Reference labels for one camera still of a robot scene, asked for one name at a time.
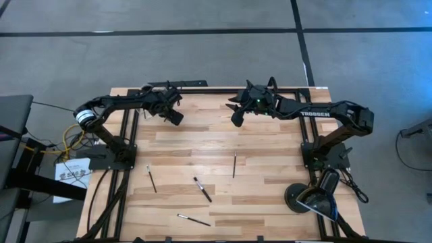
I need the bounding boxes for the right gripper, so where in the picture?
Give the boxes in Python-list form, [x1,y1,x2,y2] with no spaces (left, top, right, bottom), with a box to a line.
[225,80,281,128]

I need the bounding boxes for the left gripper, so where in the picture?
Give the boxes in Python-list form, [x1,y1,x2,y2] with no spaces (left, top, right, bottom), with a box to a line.
[148,86,185,126]

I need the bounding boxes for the thick black makeup brush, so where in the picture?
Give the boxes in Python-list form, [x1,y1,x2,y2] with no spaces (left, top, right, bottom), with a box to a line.
[192,176,213,204]

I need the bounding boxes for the black power strip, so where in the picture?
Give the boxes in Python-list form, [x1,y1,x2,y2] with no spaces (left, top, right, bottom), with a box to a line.
[146,80,209,88]

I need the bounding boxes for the white printed paper sheet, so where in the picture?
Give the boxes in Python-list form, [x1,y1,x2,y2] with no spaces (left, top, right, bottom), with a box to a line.
[53,157,92,205]

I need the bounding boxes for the black desk lamp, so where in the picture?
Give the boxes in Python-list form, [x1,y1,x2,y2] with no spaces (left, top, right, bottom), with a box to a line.
[283,167,341,223]

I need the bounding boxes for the black metal stand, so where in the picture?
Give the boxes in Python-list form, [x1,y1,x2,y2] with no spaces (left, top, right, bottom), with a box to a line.
[5,133,88,210]

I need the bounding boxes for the grey padded chair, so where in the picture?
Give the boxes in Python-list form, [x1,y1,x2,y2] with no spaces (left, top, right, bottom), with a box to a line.
[0,94,34,243]

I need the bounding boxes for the grey stand leg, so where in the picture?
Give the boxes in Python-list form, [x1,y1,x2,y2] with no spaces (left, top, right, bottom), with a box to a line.
[399,117,432,139]

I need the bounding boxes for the black aluminium table frame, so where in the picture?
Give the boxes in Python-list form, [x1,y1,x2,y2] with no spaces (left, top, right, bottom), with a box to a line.
[76,86,369,243]

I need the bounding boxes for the yellow cable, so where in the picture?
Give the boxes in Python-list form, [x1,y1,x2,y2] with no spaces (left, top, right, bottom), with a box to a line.
[23,123,86,162]

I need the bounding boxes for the black floor cable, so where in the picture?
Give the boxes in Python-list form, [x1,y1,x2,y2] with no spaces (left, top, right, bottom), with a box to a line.
[32,100,78,114]
[394,129,432,172]

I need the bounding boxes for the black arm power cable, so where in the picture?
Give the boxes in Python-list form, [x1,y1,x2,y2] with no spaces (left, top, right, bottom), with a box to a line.
[86,168,114,237]

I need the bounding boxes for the black lamp cable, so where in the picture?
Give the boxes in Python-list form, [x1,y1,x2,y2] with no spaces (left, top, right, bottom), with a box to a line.
[338,165,370,205]

